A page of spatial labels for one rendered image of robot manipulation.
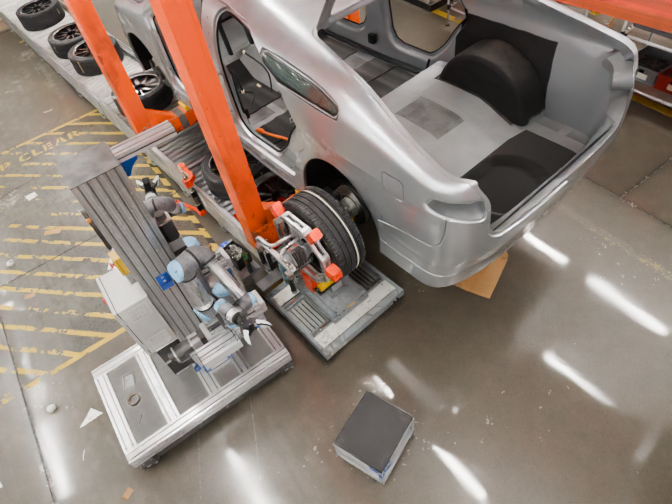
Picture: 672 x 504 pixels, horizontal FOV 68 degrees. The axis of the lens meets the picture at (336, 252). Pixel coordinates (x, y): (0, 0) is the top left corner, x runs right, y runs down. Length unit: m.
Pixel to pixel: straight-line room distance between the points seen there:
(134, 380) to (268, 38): 2.57
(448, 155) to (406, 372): 1.62
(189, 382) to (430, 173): 2.29
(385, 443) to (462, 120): 2.39
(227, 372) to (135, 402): 0.67
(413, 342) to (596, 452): 1.37
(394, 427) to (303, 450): 0.72
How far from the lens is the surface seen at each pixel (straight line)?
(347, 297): 3.90
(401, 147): 2.74
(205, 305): 3.06
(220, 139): 3.24
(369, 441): 3.27
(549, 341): 4.05
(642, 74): 5.95
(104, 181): 2.60
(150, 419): 3.88
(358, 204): 3.53
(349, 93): 2.98
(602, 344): 4.14
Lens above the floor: 3.42
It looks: 50 degrees down
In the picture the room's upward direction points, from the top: 12 degrees counter-clockwise
